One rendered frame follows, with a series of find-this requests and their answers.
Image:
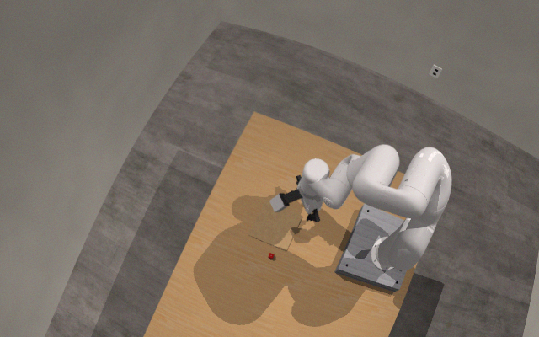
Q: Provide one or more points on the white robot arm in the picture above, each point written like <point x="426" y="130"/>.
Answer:
<point x="410" y="200"/>

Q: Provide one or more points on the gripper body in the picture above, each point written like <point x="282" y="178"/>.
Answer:
<point x="310" y="205"/>

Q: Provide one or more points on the tan mat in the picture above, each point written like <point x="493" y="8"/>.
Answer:
<point x="275" y="228"/>

